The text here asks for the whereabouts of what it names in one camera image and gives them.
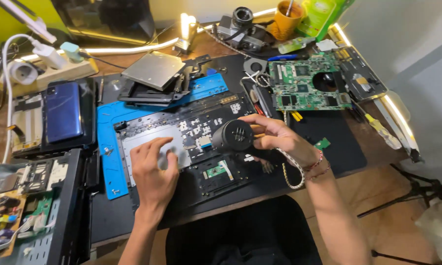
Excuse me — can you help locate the person's left hand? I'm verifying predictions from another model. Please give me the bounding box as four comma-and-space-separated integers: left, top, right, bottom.
130, 137, 180, 211

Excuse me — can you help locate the person's right hand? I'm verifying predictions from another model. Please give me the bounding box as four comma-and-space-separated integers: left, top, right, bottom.
239, 114, 319, 168

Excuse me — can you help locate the black cylindrical air blower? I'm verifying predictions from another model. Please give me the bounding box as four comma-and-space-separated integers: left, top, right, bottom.
211, 119, 255, 152

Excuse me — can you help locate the small green circuit board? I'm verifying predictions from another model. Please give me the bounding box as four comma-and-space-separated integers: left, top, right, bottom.
314, 137, 331, 151

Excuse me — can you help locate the black tray of tools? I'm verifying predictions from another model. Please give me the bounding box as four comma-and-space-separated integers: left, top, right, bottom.
241, 77, 274, 119

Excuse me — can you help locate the black desk mat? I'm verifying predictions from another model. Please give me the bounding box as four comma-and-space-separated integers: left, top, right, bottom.
90, 54, 368, 245

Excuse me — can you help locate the blue silicone repair mat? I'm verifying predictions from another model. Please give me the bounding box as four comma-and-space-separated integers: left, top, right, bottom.
97, 73, 229, 201

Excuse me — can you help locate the green laptop motherboard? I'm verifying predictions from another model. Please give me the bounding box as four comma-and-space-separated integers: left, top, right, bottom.
268, 52, 353, 112

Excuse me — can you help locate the blue pen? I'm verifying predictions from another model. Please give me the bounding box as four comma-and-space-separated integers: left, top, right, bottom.
267, 54, 299, 62

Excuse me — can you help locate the black computer case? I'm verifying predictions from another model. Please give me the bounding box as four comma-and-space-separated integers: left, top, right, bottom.
0, 148, 93, 265

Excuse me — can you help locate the small green bottle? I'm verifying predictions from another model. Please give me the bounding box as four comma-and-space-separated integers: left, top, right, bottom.
278, 36, 316, 55

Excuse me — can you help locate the black laptop panel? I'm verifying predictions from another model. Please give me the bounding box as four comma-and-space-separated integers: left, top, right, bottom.
333, 46, 389, 102

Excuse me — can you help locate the person's black clothing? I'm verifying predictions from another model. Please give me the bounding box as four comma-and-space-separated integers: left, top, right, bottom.
165, 195, 323, 265

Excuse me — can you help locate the silver optical disc drive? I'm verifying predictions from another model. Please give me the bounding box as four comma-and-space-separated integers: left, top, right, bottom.
120, 51, 187, 92

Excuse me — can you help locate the blue smartphone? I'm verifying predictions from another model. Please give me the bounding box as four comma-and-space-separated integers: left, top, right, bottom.
45, 81, 84, 144

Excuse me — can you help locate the orange mug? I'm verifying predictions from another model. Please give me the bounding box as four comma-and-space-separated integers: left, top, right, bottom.
271, 0, 306, 41

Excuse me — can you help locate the long metal bar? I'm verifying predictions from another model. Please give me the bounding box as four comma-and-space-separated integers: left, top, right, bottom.
373, 95, 424, 163

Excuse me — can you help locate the green packet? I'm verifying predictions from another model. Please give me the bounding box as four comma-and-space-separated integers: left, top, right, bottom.
295, 0, 356, 42

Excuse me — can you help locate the glowing light strip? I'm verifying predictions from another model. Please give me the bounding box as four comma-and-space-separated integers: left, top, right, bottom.
19, 7, 422, 159

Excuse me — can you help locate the white power strip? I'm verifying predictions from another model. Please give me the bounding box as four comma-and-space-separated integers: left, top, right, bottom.
7, 57, 100, 98

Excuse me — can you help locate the small clip lamp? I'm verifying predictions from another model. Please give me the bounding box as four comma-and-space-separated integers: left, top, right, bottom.
173, 13, 200, 56

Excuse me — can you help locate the black tripod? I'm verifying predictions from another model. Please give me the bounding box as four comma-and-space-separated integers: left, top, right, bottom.
356, 163, 442, 265

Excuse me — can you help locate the teal charger adapter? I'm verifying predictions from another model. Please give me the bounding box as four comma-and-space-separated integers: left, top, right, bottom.
60, 41, 86, 63

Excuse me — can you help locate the brown power supply board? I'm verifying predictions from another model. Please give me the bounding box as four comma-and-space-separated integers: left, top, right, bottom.
0, 191, 27, 260

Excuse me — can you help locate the white charger plug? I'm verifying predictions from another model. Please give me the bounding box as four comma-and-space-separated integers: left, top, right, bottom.
31, 39, 68, 70

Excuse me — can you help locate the black monitor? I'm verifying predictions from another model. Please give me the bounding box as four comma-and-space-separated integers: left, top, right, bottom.
51, 0, 157, 47

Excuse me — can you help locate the white round plug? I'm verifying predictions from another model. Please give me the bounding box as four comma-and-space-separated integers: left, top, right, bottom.
8, 60, 39, 86

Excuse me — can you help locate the white plastic bag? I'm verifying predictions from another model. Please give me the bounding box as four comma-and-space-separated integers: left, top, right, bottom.
415, 199, 442, 265

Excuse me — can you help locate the white patterned lanyard cord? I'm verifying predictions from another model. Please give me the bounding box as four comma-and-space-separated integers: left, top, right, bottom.
275, 147, 307, 190

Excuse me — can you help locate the red thread bracelet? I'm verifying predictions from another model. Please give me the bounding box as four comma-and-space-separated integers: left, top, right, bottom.
303, 148, 332, 181

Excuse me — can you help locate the black laptop palmrest frame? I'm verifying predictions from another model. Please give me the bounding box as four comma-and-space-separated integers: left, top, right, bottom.
114, 92, 282, 218

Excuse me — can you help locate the grey metal fan bracket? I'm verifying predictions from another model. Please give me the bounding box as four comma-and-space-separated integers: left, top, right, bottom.
242, 57, 268, 77

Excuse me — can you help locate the yellow handle screwdriver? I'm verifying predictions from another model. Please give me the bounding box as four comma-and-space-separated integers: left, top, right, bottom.
351, 99, 403, 150

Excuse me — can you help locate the silver film camera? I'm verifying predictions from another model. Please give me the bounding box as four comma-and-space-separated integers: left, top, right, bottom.
211, 6, 268, 53

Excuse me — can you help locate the green board with white wires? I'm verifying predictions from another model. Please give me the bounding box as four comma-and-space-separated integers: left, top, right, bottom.
17, 191, 57, 240

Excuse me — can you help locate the white charging cable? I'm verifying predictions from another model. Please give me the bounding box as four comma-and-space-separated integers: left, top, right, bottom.
1, 33, 36, 164

